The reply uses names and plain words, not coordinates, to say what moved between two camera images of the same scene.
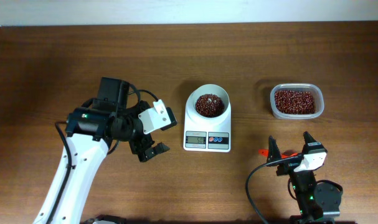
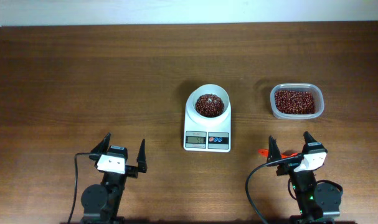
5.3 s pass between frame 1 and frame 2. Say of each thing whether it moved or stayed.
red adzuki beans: stayed
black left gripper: moved
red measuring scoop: stayed
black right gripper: stayed
